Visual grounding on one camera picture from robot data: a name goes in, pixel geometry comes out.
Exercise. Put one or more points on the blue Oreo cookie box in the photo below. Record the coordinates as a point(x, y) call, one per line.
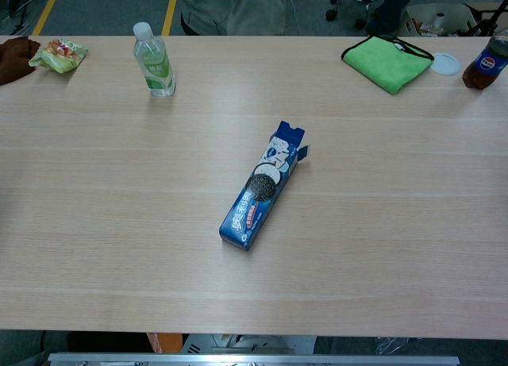
point(258, 191)

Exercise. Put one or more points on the orange object under table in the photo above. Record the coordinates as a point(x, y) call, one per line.
point(166, 342)

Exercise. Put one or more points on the black tripod stand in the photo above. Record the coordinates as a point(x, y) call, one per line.
point(20, 1)
point(490, 16)

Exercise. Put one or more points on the dark trouser leg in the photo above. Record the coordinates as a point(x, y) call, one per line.
point(391, 8)

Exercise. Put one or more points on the person's legs khaki trousers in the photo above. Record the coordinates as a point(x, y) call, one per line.
point(238, 8)

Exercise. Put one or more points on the Pepsi cola bottle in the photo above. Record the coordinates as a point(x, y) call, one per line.
point(484, 66)

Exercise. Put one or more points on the clear water bottle green label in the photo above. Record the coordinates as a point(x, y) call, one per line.
point(155, 64)

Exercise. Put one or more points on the green snack bag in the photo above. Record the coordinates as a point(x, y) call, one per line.
point(59, 56)

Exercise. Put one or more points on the green microfibre cloth black trim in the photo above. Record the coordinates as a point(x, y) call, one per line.
point(387, 62)

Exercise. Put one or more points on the aluminium profile rail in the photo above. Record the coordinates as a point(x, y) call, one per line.
point(254, 360)

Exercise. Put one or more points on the brown cloth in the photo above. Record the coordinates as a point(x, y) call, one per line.
point(14, 60)

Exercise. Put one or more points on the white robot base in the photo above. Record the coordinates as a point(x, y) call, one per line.
point(258, 344)

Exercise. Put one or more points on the white round plastic lid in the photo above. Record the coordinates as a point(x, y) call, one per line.
point(446, 64)

